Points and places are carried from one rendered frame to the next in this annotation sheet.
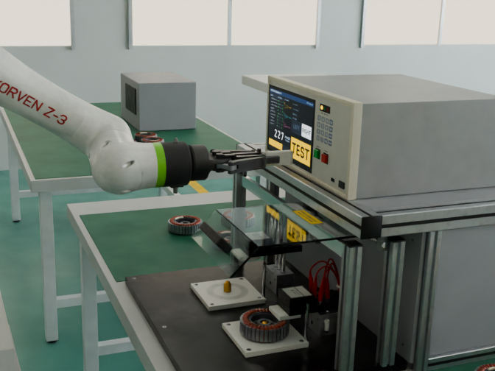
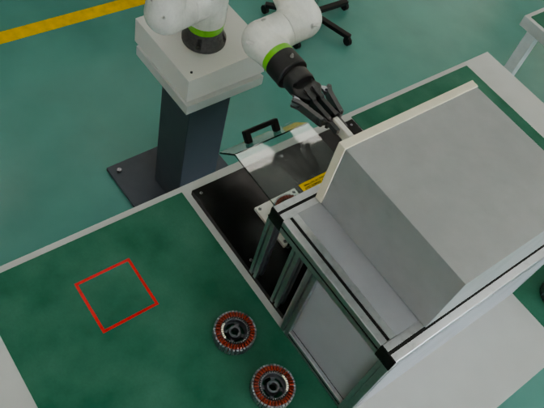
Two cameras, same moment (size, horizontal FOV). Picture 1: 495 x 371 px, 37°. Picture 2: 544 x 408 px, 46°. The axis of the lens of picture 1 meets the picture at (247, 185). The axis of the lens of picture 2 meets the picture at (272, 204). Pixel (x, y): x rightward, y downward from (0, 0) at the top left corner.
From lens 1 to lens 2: 1.55 m
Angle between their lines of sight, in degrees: 60
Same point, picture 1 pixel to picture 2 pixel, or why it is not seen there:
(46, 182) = (533, 26)
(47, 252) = not seen: hidden behind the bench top
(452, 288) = (319, 321)
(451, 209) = (325, 276)
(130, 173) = (248, 48)
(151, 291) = (334, 138)
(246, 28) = not seen: outside the picture
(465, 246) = (335, 312)
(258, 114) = not seen: outside the picture
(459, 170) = (398, 278)
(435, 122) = (393, 224)
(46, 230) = (512, 61)
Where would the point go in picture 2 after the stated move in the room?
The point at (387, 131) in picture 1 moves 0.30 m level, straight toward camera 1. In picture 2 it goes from (355, 187) to (216, 176)
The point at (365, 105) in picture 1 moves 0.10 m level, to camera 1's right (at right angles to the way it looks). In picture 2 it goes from (347, 153) to (361, 191)
